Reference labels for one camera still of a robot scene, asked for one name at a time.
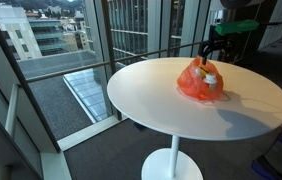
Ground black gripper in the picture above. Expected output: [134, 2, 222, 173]
[199, 25, 233, 65]

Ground yellow capped bottle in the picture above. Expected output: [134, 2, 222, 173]
[200, 67, 209, 75]

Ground clear bottle white cap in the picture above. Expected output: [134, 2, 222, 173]
[194, 68, 202, 77]

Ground white capped bottle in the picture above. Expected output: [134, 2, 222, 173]
[203, 73, 217, 90]

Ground orange plastic bag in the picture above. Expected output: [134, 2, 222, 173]
[177, 56, 223, 101]

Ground dark window handrail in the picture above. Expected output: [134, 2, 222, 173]
[25, 41, 209, 83]

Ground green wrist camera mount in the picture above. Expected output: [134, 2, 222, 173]
[215, 20, 259, 35]

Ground white round pedestal table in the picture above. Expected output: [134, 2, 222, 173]
[107, 58, 282, 180]

